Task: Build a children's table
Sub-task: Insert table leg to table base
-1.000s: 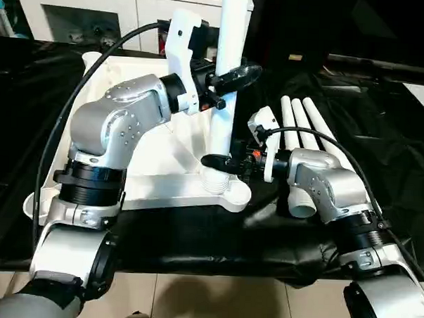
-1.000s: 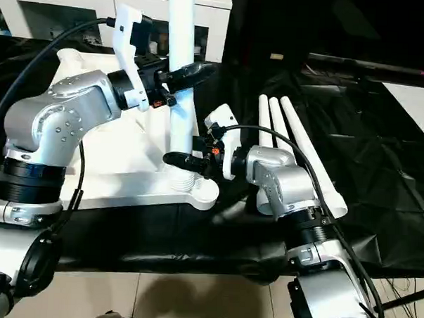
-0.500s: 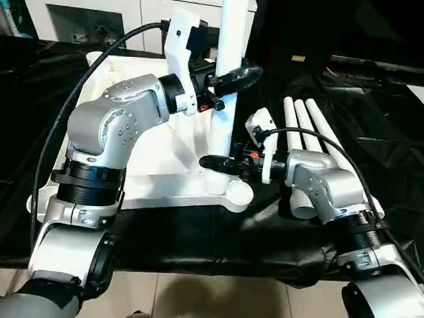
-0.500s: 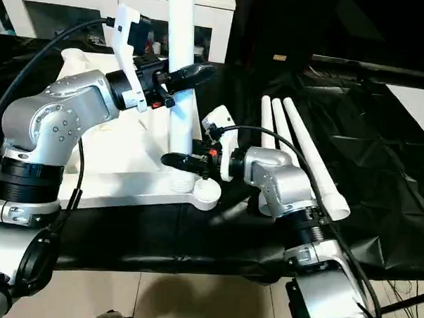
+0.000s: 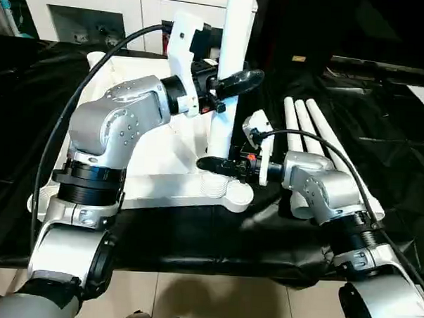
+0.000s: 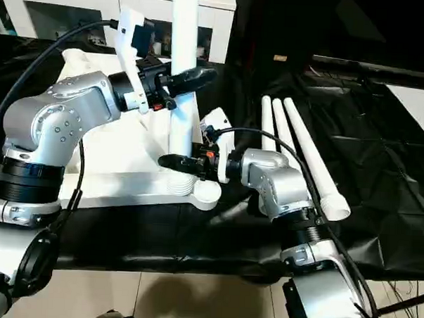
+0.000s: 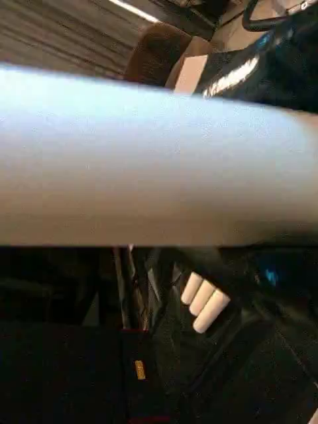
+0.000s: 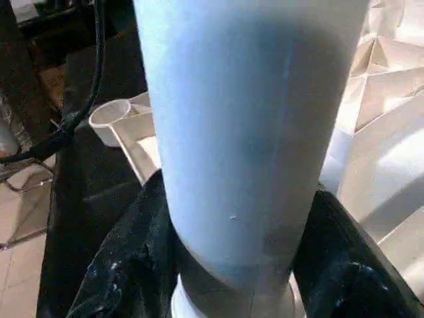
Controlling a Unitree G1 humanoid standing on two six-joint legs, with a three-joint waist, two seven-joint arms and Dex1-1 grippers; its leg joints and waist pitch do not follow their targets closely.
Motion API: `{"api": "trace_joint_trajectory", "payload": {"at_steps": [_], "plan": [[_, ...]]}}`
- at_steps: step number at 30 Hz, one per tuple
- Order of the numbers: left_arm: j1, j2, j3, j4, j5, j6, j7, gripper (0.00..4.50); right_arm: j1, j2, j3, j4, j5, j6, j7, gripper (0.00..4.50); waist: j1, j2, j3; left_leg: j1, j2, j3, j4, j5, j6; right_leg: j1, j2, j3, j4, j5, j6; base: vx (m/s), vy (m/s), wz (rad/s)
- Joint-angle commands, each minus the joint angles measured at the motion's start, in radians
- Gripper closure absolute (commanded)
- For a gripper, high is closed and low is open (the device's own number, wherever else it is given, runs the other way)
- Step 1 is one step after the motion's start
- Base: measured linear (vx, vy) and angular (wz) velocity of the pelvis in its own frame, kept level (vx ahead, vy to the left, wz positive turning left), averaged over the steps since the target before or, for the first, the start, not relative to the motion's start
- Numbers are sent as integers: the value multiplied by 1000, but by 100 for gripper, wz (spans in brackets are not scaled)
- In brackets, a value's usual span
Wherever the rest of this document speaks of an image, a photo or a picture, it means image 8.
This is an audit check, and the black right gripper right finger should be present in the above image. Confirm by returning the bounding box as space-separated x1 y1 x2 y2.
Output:
291 188 424 318

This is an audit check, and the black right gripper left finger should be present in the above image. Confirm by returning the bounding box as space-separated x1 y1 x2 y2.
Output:
66 168 182 318

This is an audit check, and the white plastic table top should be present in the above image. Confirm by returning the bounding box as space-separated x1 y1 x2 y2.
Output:
88 0 424 318

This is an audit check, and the white plastic table leg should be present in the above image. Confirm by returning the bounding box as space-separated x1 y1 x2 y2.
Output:
132 0 370 318

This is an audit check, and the black glossy mat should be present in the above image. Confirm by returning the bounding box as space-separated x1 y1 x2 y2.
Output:
0 0 176 318

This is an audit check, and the black left wrist camera cable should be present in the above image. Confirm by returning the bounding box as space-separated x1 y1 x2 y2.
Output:
0 0 107 164

